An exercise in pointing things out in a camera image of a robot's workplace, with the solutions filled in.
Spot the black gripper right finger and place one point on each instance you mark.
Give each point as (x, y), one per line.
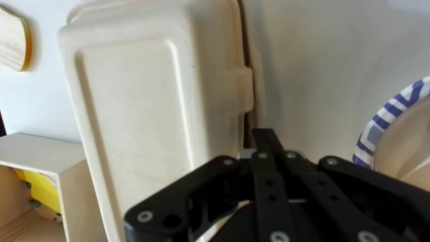
(349, 197)

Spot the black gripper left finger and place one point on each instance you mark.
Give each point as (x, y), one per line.
(215, 197)

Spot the cream clamshell takeout box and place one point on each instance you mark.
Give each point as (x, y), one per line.
(147, 126)

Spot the small open wooden box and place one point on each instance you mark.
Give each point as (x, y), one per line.
(67, 180)

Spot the yellow block in wooden box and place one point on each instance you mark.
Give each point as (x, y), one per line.
(41, 190)

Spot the blue patterned paper plate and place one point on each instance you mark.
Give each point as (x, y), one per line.
(380, 122)

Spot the flat oval wooden block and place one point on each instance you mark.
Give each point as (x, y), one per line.
(13, 41)

